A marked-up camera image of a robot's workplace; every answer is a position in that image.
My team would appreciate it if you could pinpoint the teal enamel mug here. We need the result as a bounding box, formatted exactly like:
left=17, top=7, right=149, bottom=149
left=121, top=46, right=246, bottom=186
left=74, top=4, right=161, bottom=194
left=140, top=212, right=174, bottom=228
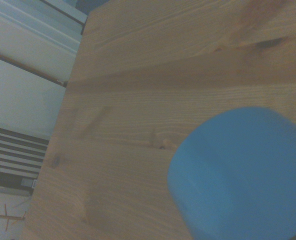
left=167, top=106, right=296, bottom=240

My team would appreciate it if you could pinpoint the black white striped grille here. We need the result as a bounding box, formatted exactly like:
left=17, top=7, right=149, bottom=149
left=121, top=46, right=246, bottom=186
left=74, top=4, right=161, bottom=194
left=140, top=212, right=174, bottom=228
left=0, top=124, right=50, bottom=177

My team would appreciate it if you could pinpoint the white panelled cabinet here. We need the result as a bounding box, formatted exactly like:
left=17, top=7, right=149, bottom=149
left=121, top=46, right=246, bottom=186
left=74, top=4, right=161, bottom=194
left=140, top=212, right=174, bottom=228
left=0, top=0, right=89, bottom=88

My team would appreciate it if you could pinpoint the wooden coat stand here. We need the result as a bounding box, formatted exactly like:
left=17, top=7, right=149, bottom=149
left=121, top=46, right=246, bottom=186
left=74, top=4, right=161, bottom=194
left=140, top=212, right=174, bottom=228
left=0, top=203, right=27, bottom=232

